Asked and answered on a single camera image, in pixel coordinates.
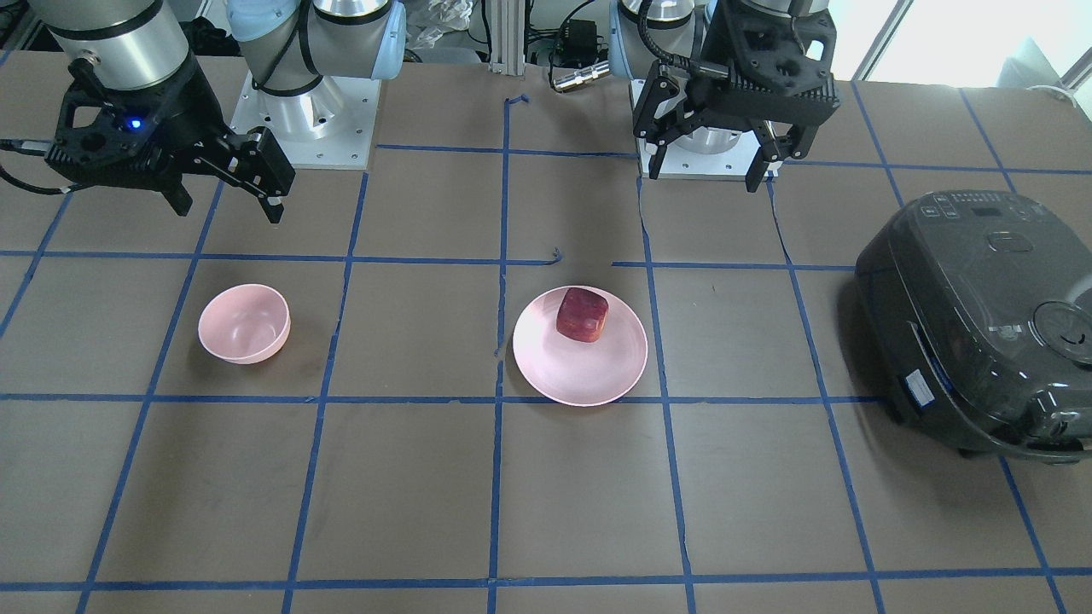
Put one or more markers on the pink bowl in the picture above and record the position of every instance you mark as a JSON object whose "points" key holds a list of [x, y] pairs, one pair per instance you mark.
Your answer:
{"points": [[245, 324]]}

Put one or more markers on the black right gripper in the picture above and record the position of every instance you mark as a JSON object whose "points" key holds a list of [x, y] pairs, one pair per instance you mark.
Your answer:
{"points": [[187, 95]]}

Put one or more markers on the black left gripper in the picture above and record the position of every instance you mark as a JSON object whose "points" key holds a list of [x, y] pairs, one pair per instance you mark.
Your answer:
{"points": [[693, 92]]}

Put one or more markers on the red apple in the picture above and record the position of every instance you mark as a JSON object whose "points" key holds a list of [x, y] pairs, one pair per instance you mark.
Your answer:
{"points": [[582, 315]]}

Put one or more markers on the dark grey rice cooker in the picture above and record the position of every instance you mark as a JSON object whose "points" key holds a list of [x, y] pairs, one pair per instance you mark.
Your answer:
{"points": [[979, 300]]}

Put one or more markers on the pink plate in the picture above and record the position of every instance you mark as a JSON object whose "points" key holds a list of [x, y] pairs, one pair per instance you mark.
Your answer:
{"points": [[574, 372]]}

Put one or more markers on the aluminium frame post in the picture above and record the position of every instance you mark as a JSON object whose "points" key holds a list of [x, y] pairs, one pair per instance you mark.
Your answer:
{"points": [[507, 37]]}

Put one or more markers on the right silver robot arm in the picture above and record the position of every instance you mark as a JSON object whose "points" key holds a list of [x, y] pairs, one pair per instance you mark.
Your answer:
{"points": [[289, 46]]}

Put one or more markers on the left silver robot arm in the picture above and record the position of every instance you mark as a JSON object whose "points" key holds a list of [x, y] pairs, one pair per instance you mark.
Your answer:
{"points": [[635, 23]]}

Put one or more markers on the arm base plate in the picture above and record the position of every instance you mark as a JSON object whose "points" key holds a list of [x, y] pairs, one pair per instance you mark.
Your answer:
{"points": [[705, 154], [329, 128]]}

